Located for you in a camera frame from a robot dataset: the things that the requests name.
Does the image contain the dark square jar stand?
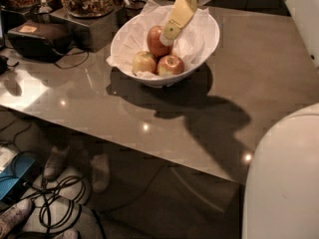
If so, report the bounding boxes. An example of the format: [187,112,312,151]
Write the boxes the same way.
[51,8,127,52]

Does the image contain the white tissue paper liner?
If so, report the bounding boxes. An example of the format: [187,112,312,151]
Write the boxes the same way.
[106,0,211,80]

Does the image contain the black cable on table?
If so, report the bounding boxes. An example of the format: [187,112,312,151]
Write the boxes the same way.
[53,47,91,70]

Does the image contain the black device with label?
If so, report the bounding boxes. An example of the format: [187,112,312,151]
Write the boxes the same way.
[8,21,73,63]

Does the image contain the white sneaker bottom left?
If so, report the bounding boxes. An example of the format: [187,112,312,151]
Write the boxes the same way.
[0,199,33,239]

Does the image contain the white sneaker under table right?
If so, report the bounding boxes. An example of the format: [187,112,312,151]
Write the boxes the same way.
[91,154,111,193]

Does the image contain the white bowl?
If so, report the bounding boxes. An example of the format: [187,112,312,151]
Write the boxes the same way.
[110,4,221,88]

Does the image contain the tangled black floor cables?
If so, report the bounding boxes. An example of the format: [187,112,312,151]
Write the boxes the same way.
[0,117,108,239]

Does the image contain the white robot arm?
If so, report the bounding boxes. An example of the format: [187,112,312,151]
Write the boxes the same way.
[241,0,319,239]

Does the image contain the red-yellow apple right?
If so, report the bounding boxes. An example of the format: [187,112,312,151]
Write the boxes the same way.
[157,55,184,77]

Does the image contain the red apple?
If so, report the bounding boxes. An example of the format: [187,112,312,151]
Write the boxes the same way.
[147,26,172,57]

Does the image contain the white sneaker under table left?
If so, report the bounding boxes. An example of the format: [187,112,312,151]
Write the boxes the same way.
[43,146,70,181]

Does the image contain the dark cup with spoon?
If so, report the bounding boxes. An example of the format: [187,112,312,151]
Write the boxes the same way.
[117,0,148,20]

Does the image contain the blue box on floor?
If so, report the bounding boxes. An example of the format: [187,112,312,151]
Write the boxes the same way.
[0,154,36,203]

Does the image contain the white sneaker under table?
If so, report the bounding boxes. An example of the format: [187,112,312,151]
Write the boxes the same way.
[91,154,111,193]
[43,146,70,181]

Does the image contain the yellow-green apple left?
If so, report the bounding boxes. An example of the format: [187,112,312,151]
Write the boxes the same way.
[133,51,158,74]

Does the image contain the metal scoop in cup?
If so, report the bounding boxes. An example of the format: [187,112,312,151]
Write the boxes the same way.
[39,0,53,14]

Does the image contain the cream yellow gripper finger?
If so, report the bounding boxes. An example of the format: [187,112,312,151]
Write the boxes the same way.
[159,0,197,46]

